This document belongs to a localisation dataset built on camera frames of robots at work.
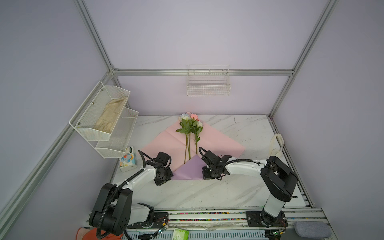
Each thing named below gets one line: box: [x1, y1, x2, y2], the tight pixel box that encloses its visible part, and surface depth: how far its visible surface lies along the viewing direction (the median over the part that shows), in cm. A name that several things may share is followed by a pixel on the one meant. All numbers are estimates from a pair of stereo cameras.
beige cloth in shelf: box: [93, 96, 128, 134], surface depth 80 cm
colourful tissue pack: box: [119, 146, 137, 173], surface depth 91 cm
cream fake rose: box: [195, 120, 203, 155], surface depth 108 cm
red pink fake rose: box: [190, 113, 202, 145], surface depth 109 cm
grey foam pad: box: [294, 221, 332, 239], surface depth 70 cm
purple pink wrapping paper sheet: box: [140, 111, 246, 180], surface depth 108 cm
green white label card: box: [171, 227, 190, 240], surface depth 69 cm
